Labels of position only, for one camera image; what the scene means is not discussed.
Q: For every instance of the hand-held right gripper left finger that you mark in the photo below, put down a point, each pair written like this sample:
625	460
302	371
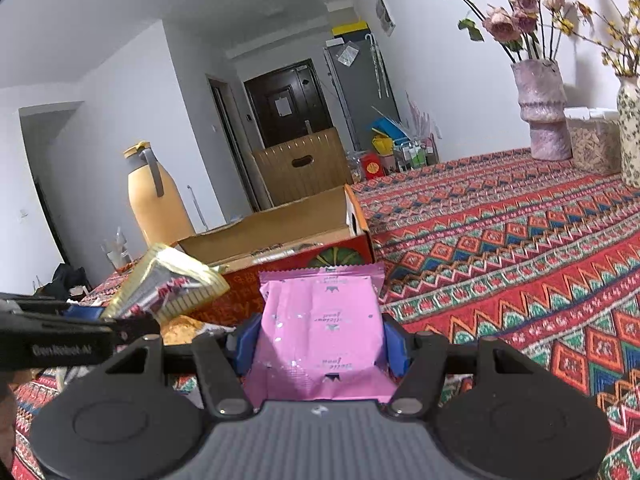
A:
247	345

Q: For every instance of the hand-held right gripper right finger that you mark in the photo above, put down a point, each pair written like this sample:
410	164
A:
396	350

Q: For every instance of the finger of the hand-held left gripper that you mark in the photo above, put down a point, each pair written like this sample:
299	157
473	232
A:
82	312
137	330

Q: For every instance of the gold white snack packet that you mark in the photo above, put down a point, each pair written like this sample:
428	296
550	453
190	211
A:
165	290

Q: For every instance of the white orange crisps packet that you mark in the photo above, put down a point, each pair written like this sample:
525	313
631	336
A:
187	330

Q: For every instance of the pink snack packet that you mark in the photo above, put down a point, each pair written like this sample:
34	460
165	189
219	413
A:
320	330

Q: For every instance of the red cardboard box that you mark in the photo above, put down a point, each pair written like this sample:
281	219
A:
290	220

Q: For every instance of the pile of clothes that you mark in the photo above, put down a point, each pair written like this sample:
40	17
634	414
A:
65	285

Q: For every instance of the clear glass cup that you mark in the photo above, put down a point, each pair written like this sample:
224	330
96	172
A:
117	255

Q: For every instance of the yellow thermos jug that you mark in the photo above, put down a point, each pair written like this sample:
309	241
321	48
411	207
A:
155	200

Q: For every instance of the red patterned tablecloth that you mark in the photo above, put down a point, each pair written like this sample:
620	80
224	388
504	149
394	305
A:
500	260

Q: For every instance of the brown cardboard box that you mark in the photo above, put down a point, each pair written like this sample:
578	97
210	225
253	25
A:
320	175

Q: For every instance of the red bag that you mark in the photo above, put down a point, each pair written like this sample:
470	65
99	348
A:
372	166

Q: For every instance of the yellow bag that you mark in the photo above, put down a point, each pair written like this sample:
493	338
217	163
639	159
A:
382	145

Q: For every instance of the blue folder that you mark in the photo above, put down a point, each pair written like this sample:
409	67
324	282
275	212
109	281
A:
387	127

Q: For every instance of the dark entrance door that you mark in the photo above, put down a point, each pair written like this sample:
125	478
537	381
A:
260	110

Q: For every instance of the white paper on door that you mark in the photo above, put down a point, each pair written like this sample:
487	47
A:
283	104

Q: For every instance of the grey fridge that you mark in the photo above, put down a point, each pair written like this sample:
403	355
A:
360	95

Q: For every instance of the pink textured vase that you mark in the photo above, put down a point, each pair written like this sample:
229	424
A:
542	110

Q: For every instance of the white umbrella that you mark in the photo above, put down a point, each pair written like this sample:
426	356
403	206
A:
378	67

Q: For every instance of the clear plastic bag on fridge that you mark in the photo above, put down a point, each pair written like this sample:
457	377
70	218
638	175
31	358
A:
348	53

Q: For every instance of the yellow black box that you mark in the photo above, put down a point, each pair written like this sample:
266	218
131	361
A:
350	29

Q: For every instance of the bouquet of dried pink roses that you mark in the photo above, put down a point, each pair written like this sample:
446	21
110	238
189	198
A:
500	22

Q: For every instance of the yellow blossom branches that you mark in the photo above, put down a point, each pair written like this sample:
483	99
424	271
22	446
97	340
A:
622	55

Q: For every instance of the wall poster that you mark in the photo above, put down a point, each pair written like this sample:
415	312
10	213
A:
385	12

